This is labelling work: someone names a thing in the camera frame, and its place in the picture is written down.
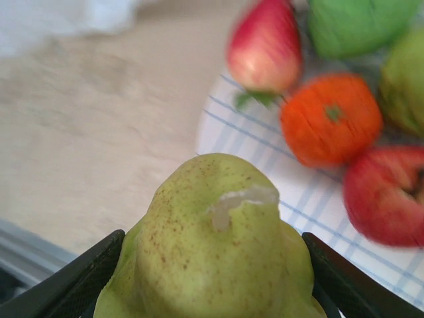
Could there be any red apple with green leaf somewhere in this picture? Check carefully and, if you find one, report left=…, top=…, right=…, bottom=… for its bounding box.
left=226, top=0, right=304, bottom=110

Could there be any speckled green pear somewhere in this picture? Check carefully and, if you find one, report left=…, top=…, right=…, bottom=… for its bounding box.
left=93, top=152, right=327, bottom=318

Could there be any plain red apple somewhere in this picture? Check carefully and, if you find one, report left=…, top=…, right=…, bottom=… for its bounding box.
left=343, top=145, right=424, bottom=249

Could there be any white blue-checked round plate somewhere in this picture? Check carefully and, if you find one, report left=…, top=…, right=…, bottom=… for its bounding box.
left=195, top=74, right=424, bottom=309

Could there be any orange tangerine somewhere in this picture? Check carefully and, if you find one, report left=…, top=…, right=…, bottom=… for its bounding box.
left=280, top=72, right=384, bottom=168

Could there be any bright green round fruit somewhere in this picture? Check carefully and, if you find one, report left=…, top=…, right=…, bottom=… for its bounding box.
left=306, top=0, right=421, bottom=60

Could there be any aluminium table edge rail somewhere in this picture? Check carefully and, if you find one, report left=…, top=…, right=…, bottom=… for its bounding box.
left=0, top=217, right=79, bottom=292

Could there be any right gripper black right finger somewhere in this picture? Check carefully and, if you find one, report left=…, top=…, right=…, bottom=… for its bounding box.
left=301, top=231, right=424, bottom=318

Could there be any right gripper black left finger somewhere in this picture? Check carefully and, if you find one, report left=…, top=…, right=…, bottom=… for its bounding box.
left=0, top=229, right=126, bottom=318

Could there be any white plastic bag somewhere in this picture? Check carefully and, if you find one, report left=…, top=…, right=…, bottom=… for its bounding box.
left=0, top=0, right=140, bottom=59

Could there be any yellow-green apple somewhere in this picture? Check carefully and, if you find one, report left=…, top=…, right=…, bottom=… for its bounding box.
left=377, top=28, right=424, bottom=140

